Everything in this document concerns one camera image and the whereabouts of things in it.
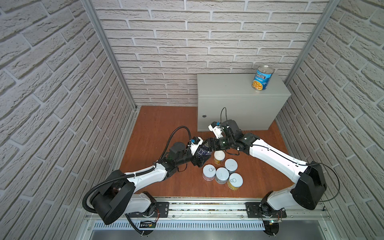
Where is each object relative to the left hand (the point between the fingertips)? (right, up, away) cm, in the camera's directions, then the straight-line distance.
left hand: (205, 148), depth 79 cm
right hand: (0, +2, -3) cm, 4 cm away
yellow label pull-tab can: (+16, -17, -1) cm, 23 cm away
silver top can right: (+15, -10, +4) cm, 19 cm away
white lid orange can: (+8, -5, +6) cm, 11 cm away
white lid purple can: (+2, -14, +2) cm, 14 cm away
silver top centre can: (+9, -15, 0) cm, 18 cm away
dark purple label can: (-2, 0, -6) cm, 6 cm away
